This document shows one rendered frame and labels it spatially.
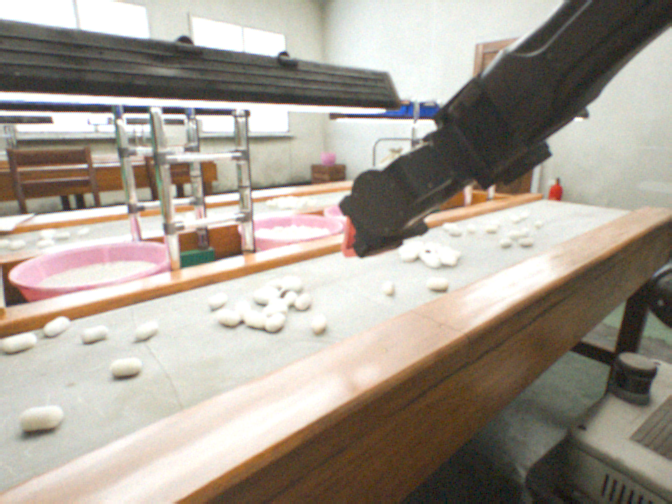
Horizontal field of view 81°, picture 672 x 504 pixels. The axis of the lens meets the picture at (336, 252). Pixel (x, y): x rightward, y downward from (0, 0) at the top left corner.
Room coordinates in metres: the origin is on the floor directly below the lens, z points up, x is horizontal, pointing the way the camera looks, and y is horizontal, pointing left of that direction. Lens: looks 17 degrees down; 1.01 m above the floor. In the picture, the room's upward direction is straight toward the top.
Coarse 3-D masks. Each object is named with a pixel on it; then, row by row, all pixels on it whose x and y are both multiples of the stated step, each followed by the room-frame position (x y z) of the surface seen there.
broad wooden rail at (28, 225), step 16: (256, 192) 1.58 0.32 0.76; (272, 192) 1.58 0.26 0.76; (288, 192) 1.58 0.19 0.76; (304, 192) 1.63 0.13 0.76; (320, 192) 1.68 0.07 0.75; (112, 208) 1.25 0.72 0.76; (176, 208) 1.29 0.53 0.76; (192, 208) 1.32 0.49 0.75; (208, 208) 1.36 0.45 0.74; (16, 224) 1.02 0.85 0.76; (32, 224) 1.04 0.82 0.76; (48, 224) 1.06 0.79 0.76; (64, 224) 1.08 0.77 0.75; (80, 224) 1.11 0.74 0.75
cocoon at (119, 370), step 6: (120, 360) 0.39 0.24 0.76; (126, 360) 0.39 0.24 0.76; (132, 360) 0.39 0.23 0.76; (138, 360) 0.39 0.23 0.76; (114, 366) 0.38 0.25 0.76; (120, 366) 0.38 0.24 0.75; (126, 366) 0.38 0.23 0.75; (132, 366) 0.38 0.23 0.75; (138, 366) 0.39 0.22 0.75; (114, 372) 0.38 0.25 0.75; (120, 372) 0.38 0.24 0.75; (126, 372) 0.38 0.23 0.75; (132, 372) 0.38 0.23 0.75
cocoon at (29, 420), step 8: (32, 408) 0.31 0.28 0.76; (40, 408) 0.31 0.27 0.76; (48, 408) 0.31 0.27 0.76; (56, 408) 0.31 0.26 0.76; (24, 416) 0.30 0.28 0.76; (32, 416) 0.30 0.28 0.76; (40, 416) 0.30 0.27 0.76; (48, 416) 0.30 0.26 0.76; (56, 416) 0.30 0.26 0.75; (24, 424) 0.29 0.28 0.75; (32, 424) 0.29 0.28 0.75; (40, 424) 0.30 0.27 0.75; (48, 424) 0.30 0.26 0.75; (56, 424) 0.30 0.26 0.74
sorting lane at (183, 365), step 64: (384, 256) 0.82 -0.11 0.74; (512, 256) 0.82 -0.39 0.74; (128, 320) 0.52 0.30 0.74; (192, 320) 0.52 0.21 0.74; (384, 320) 0.52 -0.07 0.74; (0, 384) 0.37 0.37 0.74; (64, 384) 0.37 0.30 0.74; (128, 384) 0.37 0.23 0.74; (192, 384) 0.37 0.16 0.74; (0, 448) 0.28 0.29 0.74; (64, 448) 0.28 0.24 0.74
